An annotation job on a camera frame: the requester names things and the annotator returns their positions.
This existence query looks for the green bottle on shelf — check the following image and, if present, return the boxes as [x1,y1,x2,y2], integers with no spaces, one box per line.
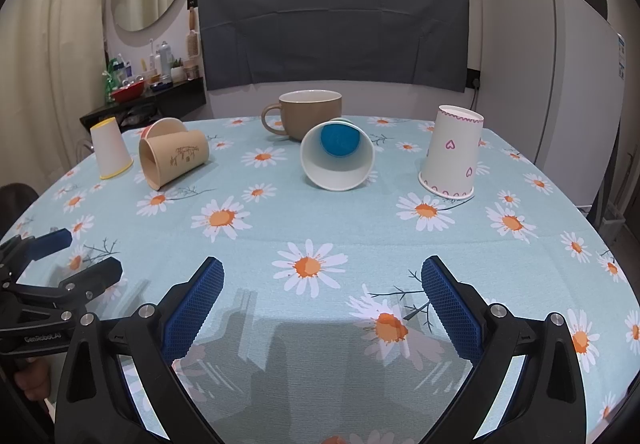
[102,70,117,104]

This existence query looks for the wooden brush on wall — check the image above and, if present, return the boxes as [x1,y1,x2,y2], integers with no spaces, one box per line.
[186,7,200,59]

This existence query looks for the small potted plant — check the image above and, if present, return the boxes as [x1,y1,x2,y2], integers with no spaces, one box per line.
[170,58,186,84]

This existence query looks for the kraft paper cup with drawing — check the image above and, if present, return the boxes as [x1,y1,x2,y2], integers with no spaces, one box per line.
[139,131,209,190]

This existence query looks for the white thermos bottle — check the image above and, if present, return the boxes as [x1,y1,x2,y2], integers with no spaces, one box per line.
[157,40,174,78]

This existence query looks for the white paper cup pink hearts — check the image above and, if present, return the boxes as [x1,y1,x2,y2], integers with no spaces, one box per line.
[419,104,484,200]

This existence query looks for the red bowl on shelf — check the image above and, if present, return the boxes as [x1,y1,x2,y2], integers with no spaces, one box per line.
[111,81,145,104]

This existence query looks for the white paper cup green band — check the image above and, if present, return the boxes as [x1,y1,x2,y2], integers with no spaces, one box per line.
[299,118,375,191]

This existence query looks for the white refrigerator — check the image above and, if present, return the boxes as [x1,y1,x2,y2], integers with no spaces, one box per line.
[477,0,626,207]

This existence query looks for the white paper cup yellow rim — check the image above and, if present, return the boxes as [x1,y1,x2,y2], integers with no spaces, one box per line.
[90,118,132,179]

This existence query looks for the dark wooden chair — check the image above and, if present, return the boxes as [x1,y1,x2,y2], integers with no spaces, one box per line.
[0,183,38,237]

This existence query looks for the red rimmed paper cup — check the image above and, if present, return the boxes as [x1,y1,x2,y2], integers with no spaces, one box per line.
[140,118,186,139]

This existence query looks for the beige curtain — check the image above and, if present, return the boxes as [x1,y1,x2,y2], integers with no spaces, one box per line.
[1,0,105,193]

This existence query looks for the dark grey hanging cloth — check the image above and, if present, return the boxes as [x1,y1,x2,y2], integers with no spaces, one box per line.
[198,0,470,92]

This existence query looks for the daisy print blue tablecloth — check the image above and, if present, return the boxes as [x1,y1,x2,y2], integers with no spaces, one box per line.
[8,117,639,443]

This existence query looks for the person's hand holding gripper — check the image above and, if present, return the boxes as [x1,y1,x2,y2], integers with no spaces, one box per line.
[14,357,51,402]

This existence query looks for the black wall shelf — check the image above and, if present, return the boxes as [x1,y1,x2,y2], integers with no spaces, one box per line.
[79,78,206,133]

